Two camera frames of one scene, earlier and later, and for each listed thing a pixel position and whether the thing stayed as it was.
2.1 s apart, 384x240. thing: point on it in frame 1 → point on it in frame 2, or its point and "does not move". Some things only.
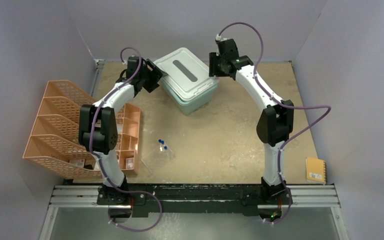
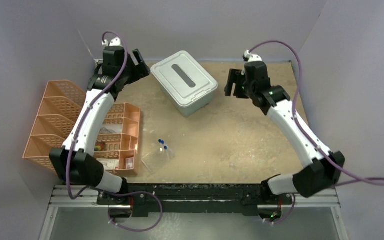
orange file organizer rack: [53, 142] does not move
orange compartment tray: [128, 125] does not move
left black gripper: [155, 75] → [140, 71]
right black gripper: [214, 71] → [236, 76]
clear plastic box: [158, 158] does not move
